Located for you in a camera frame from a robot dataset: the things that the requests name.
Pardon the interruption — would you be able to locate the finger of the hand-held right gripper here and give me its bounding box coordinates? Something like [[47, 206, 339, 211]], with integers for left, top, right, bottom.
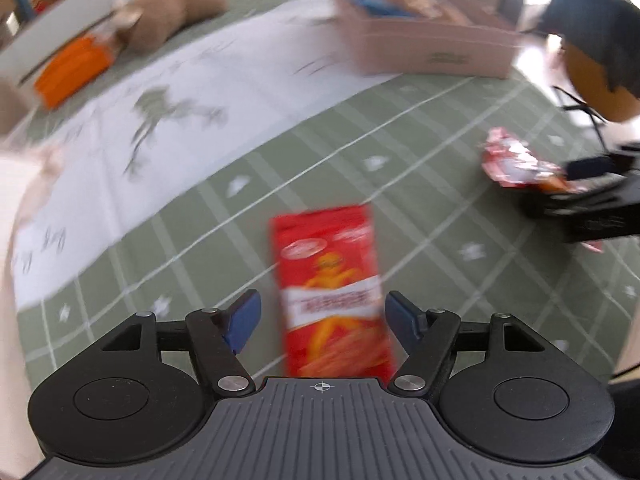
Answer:
[[521, 175, 640, 219], [563, 146, 640, 181]]

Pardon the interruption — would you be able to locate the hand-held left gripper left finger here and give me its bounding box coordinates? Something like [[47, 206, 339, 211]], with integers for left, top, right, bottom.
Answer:
[[97, 289, 263, 395]]

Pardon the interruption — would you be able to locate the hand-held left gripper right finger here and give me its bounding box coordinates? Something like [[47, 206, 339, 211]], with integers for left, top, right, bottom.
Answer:
[[384, 290, 548, 395]]

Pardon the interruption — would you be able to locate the red chicken snack packet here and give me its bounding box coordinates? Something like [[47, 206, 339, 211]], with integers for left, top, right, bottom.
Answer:
[[479, 127, 592, 197]]

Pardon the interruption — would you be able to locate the red packet with orange figure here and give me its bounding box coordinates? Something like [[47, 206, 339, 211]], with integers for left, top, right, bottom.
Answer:
[[270, 204, 397, 378]]

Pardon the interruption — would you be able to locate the pink cardboard box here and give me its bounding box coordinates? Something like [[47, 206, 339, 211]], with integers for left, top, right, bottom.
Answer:
[[332, 0, 523, 80]]

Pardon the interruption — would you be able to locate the orange chair with black legs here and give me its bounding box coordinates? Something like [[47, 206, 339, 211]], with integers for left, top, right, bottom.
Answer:
[[552, 40, 640, 142]]

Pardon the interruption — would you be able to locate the dark jacket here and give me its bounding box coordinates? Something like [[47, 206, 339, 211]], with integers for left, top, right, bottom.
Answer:
[[537, 0, 640, 106]]

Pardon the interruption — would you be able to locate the green checked tablecloth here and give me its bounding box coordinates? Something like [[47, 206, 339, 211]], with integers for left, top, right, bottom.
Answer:
[[15, 0, 640, 396]]

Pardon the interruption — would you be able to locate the white printed table runner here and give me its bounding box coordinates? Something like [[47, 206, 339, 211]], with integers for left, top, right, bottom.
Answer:
[[10, 0, 401, 311]]

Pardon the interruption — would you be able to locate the orange zip pouch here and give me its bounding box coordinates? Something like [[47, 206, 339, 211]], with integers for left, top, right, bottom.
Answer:
[[34, 35, 118, 111]]

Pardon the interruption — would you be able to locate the brown plush toy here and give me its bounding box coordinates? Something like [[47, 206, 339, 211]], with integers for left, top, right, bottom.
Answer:
[[107, 0, 233, 53]]

